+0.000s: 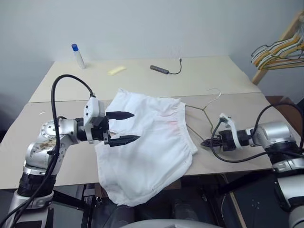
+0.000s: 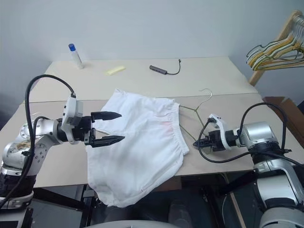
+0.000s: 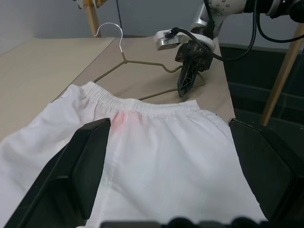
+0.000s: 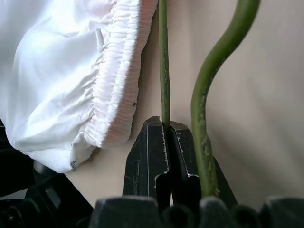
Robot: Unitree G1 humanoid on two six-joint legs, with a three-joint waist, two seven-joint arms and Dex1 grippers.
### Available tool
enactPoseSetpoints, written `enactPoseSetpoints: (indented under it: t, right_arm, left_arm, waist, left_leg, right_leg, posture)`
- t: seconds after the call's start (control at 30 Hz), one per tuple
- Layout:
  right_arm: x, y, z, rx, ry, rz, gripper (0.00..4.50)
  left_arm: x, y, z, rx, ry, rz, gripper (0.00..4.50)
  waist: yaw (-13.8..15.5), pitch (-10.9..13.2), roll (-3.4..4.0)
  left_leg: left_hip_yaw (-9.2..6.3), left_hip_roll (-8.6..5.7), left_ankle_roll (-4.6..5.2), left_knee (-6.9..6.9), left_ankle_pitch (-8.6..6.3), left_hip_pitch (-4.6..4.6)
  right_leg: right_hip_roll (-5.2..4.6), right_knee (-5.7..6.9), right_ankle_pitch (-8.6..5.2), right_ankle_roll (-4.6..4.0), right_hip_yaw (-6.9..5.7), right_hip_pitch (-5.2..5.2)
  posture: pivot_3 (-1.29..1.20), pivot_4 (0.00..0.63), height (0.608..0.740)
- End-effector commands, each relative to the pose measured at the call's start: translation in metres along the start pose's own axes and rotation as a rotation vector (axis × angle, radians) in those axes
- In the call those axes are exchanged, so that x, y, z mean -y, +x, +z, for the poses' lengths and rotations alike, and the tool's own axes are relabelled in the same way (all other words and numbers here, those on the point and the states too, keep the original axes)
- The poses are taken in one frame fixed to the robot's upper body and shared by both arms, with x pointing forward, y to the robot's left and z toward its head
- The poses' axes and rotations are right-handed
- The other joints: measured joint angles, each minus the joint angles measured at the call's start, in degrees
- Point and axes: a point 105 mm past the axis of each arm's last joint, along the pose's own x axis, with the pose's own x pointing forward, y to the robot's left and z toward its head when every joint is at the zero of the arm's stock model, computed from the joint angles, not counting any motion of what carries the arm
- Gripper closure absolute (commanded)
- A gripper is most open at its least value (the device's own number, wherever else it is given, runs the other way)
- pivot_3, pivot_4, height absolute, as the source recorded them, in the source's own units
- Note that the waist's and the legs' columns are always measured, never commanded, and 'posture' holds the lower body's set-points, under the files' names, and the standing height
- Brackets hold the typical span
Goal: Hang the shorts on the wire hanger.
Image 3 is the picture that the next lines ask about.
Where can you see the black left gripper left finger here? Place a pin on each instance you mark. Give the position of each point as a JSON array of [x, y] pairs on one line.
[[71, 175]]

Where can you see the wooden rack pole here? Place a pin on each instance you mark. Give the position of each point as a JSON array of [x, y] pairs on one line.
[[282, 76], [93, 21]]

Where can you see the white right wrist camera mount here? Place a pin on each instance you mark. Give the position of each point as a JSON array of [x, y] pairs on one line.
[[164, 39]]

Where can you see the yellow hanging object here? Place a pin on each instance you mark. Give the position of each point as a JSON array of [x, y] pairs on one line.
[[95, 2]]

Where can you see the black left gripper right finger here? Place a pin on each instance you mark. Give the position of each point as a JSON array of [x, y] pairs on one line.
[[268, 166]]

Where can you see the white shorts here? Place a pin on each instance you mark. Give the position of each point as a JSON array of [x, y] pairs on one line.
[[166, 152]]

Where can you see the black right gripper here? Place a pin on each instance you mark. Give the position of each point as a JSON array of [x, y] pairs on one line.
[[197, 55]]

